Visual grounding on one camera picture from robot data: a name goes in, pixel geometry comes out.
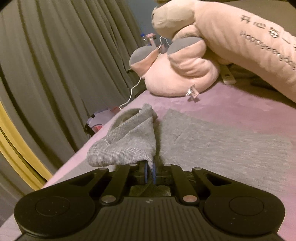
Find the yellow curtain stripe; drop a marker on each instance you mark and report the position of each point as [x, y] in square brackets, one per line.
[19, 155]

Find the clear plastic water bottle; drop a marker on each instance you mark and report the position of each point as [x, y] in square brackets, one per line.
[145, 41]

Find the storage box with red contents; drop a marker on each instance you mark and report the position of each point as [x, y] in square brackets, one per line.
[99, 119]

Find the white remote control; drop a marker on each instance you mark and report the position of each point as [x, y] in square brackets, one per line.
[226, 75]

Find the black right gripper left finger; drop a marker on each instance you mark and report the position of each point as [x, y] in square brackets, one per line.
[123, 180]

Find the long pink plush pillow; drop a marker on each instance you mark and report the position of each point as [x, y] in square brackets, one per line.
[206, 35]

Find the grey sweatpants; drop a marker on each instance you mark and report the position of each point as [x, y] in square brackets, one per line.
[256, 159]

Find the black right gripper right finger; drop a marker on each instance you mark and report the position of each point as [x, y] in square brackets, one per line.
[175, 178]

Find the grey green curtain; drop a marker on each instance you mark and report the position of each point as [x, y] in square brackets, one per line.
[61, 61]

